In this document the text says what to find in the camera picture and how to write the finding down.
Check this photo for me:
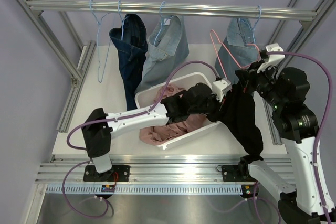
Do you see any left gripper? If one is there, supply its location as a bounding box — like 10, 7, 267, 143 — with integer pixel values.
188, 91, 229, 123

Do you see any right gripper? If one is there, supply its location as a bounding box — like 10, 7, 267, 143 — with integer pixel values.
236, 59, 285, 110

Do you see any black skirt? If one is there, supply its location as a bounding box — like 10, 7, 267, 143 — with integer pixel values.
207, 83, 264, 162

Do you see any pink skirt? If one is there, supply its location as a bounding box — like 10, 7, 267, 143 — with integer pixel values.
139, 84, 207, 146

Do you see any pink wire hanger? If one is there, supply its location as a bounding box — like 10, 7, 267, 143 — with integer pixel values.
209, 29, 261, 78

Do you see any light blue denim skirt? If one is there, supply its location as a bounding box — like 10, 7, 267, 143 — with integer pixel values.
136, 15, 189, 92

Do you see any blue hanger of light denim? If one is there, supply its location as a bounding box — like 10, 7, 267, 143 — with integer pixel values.
153, 1, 171, 46

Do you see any light blue wire hanger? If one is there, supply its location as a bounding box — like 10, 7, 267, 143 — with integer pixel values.
89, 0, 111, 83

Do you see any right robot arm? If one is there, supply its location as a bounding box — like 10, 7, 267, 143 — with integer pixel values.
236, 64, 335, 223

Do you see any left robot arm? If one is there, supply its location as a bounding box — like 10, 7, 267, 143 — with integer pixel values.
81, 79, 232, 182

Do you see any blue hanger far right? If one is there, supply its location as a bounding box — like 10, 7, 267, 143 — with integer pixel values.
238, 5, 263, 44

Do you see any dark blue denim skirt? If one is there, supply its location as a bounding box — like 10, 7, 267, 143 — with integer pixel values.
109, 14, 148, 111

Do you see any blue hanger of dark denim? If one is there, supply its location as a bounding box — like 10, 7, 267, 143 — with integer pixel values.
117, 0, 131, 42

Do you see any white plastic basket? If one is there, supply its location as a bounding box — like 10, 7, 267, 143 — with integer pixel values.
135, 72, 219, 150

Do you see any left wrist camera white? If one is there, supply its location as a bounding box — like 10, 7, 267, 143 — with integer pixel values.
212, 78, 232, 102

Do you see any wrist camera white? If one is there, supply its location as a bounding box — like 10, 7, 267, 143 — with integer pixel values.
257, 43, 285, 73
212, 78, 232, 102

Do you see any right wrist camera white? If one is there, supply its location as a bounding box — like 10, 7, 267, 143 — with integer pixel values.
257, 43, 285, 73

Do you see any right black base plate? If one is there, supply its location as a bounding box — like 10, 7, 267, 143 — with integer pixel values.
218, 165, 255, 182

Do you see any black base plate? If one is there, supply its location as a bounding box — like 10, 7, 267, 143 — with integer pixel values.
218, 165, 255, 182
83, 165, 130, 183

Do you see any aluminium hanging rail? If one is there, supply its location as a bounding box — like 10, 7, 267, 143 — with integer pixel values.
26, 0, 316, 22

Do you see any right aluminium frame post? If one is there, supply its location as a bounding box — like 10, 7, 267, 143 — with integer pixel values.
264, 0, 336, 91

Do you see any aluminium frame post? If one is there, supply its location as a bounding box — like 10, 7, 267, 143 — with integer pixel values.
264, 0, 336, 91
16, 0, 96, 88

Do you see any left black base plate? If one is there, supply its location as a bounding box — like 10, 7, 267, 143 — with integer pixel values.
83, 165, 130, 183

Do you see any front aluminium rail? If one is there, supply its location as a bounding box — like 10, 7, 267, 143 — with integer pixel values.
35, 154, 321, 184

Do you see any slotted cable duct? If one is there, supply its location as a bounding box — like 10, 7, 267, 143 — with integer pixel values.
46, 184, 243, 195

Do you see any left aluminium frame post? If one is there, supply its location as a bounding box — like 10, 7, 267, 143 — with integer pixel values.
16, 0, 96, 88

